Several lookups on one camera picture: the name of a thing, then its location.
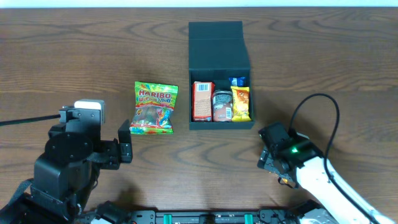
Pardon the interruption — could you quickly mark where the orange snack carton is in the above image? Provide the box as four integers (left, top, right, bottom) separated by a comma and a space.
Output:
192, 82, 215, 122

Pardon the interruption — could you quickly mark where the blue cookie packet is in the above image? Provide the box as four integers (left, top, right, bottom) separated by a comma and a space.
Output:
229, 77, 246, 87

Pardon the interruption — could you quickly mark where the brown Pringles can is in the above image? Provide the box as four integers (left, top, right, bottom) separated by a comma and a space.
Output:
212, 90, 233, 122

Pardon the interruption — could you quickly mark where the Haribo gummy worms bag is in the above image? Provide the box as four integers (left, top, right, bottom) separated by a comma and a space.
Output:
130, 82, 178, 134

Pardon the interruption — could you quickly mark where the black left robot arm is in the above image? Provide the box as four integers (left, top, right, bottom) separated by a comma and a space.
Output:
1, 120, 133, 223

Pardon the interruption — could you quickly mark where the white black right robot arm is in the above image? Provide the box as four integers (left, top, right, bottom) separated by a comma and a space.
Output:
257, 138, 394, 223

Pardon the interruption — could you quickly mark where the black gift box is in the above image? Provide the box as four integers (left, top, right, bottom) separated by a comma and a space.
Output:
188, 21, 255, 130

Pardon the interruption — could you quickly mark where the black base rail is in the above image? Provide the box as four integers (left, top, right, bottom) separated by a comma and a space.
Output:
90, 208, 365, 224

